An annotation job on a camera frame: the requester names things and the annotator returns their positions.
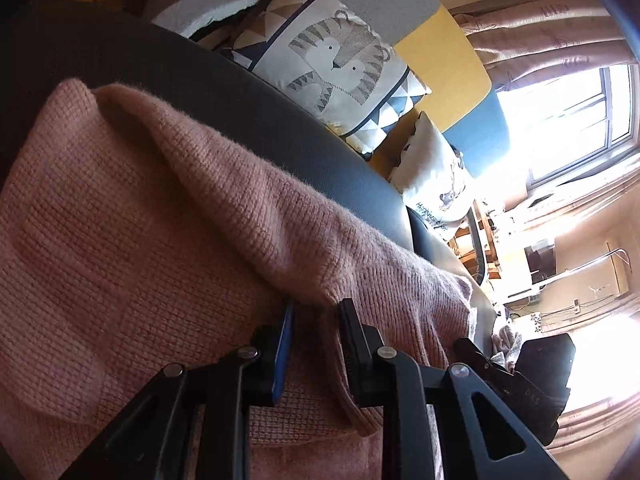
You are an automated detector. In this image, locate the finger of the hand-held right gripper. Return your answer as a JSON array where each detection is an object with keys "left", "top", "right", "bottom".
[{"left": 452, "top": 337, "right": 516, "bottom": 378}]

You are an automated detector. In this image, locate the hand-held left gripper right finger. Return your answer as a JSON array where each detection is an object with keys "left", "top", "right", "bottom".
[{"left": 339, "top": 299, "right": 566, "bottom": 480}]

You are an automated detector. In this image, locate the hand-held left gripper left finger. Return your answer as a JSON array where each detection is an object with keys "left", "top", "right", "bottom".
[{"left": 60, "top": 300, "right": 296, "bottom": 480}]

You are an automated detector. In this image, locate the pink knit sweater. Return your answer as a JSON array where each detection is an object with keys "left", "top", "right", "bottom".
[{"left": 0, "top": 77, "right": 478, "bottom": 480}]

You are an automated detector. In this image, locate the grey knit garment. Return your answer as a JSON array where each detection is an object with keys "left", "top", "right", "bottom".
[{"left": 492, "top": 325, "right": 523, "bottom": 361}]

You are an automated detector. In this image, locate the window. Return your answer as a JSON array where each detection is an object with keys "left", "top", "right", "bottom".
[
  {"left": 565, "top": 310, "right": 640, "bottom": 411},
  {"left": 497, "top": 62, "right": 640, "bottom": 191}
]

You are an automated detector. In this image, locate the pink patterned curtain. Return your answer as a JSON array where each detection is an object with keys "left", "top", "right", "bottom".
[
  {"left": 452, "top": 0, "right": 640, "bottom": 93},
  {"left": 555, "top": 395, "right": 640, "bottom": 453}
]

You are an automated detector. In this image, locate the wooden desk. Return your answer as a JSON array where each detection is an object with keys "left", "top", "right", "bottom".
[{"left": 450, "top": 200, "right": 506, "bottom": 281}]

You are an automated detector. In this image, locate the black monitor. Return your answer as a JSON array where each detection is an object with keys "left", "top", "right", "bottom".
[{"left": 524, "top": 242, "right": 556, "bottom": 283}]

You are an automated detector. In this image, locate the deer print cushion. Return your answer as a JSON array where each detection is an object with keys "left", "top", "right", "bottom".
[{"left": 389, "top": 111, "right": 481, "bottom": 233}]

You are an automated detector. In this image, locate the black leather massage bed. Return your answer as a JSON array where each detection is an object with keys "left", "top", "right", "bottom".
[{"left": 0, "top": 0, "right": 496, "bottom": 321}]

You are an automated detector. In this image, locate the tiger print cushion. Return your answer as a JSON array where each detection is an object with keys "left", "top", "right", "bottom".
[{"left": 220, "top": 0, "right": 432, "bottom": 156}]

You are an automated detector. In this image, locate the grey yellow blue sofa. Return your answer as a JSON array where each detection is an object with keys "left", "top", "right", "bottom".
[{"left": 150, "top": 0, "right": 512, "bottom": 286}]

